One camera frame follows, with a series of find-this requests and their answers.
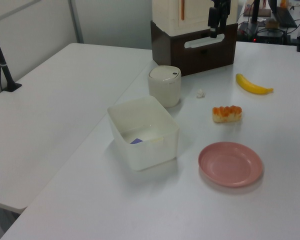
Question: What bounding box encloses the black monitor stand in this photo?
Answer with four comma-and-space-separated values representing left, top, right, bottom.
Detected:
244, 0, 261, 31

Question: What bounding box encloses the white side table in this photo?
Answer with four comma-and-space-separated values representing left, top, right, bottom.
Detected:
0, 42, 153, 215

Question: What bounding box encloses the yellow banana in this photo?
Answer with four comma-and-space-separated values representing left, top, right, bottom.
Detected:
235, 73, 275, 96

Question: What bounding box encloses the black laptop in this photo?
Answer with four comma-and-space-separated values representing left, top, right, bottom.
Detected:
267, 0, 298, 29

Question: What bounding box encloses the small cardboard box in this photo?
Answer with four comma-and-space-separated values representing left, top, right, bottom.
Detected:
265, 18, 280, 30

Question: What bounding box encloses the brown drawer box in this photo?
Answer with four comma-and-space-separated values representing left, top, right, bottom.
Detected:
150, 20, 239, 77

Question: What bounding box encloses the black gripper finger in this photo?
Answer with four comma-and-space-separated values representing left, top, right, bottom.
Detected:
219, 10, 228, 29
207, 7, 220, 39

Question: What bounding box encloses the orange glazed bread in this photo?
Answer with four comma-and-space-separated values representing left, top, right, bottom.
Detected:
212, 105, 243, 124

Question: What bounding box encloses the black camera stand pole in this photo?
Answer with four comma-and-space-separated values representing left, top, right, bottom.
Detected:
0, 18, 23, 93

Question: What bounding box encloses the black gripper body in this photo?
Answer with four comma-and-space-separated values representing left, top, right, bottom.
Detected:
213, 0, 232, 13

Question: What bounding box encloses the white rectangular plastic container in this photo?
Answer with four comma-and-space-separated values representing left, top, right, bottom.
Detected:
107, 95, 180, 172

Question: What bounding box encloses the white lidded trash can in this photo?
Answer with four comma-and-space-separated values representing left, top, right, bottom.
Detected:
147, 65, 182, 109

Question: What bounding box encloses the pink plastic plate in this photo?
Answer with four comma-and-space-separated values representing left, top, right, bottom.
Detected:
198, 141, 264, 188

